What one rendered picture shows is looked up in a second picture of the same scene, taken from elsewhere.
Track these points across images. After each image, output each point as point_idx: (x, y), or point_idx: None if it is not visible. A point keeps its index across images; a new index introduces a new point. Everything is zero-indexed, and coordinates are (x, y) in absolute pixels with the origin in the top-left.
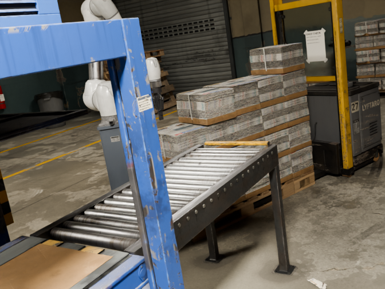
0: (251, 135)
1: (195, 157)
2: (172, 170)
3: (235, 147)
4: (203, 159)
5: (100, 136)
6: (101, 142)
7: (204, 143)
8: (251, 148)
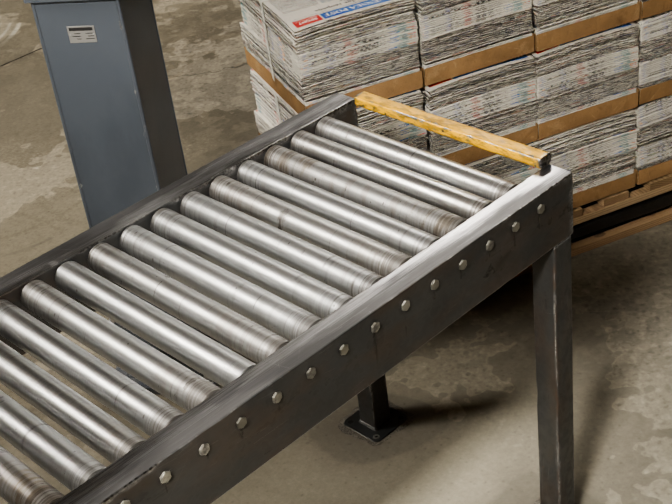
0: (588, 18)
1: (284, 178)
2: (185, 232)
3: (519, 58)
4: (306, 192)
5: (35, 20)
6: (40, 40)
7: (400, 49)
8: (579, 62)
